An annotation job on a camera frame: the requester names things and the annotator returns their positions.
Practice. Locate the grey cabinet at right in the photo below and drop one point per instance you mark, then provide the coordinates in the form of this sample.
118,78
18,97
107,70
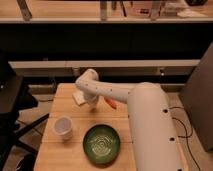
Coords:
197,99

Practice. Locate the green round plate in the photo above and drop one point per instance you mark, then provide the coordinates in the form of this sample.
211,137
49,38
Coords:
101,144

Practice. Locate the black office chair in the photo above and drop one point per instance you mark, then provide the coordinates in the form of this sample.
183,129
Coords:
14,96

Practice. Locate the orange red pepper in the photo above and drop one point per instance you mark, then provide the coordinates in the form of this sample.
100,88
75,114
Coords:
110,102

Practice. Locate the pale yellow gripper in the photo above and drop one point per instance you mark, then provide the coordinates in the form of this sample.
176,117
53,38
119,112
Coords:
93,103

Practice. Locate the white folded sponge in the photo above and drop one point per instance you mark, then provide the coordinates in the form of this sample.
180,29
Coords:
79,98

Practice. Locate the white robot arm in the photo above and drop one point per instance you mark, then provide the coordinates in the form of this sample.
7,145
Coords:
155,141

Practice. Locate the clear plastic cup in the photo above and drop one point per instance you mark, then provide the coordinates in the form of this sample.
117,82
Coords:
63,127

